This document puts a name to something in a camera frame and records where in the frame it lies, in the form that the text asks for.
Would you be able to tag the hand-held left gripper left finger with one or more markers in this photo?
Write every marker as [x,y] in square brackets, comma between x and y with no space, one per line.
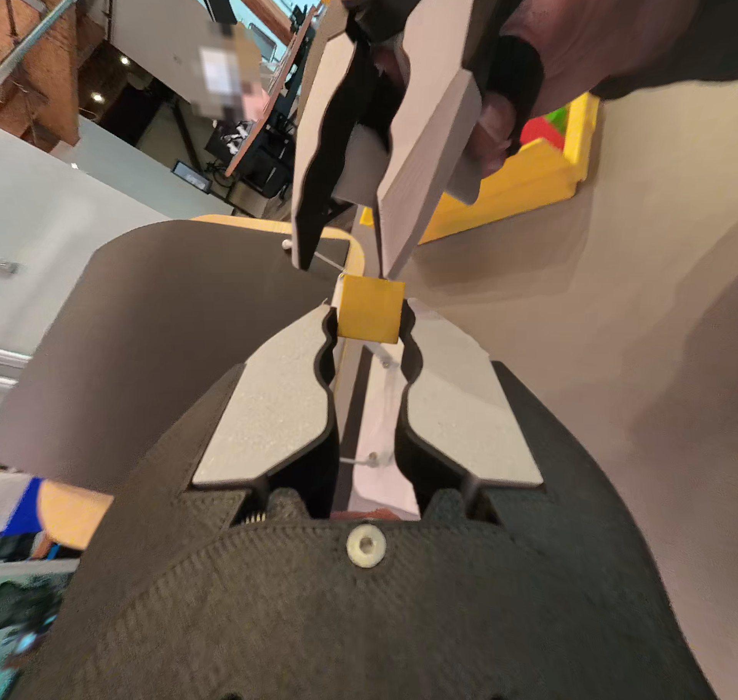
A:
[265,423]

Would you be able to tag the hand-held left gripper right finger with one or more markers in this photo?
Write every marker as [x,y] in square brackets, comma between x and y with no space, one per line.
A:
[473,417]

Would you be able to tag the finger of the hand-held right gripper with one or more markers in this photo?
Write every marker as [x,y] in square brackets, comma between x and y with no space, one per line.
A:
[432,112]
[323,135]

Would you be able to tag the yellow plastic bin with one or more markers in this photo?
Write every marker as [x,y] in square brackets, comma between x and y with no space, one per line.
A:
[531,187]

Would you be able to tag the yellow toy cube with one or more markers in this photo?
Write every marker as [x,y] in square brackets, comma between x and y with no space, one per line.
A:
[369,308]

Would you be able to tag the person's right hand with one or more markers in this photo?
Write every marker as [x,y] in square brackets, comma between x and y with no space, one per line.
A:
[623,19]

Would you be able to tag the long wooden table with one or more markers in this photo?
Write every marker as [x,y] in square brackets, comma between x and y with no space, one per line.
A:
[271,89]

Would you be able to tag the green toy block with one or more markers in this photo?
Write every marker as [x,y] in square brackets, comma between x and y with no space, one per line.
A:
[557,120]

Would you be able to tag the black wall sign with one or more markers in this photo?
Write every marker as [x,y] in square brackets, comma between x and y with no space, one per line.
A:
[191,176]

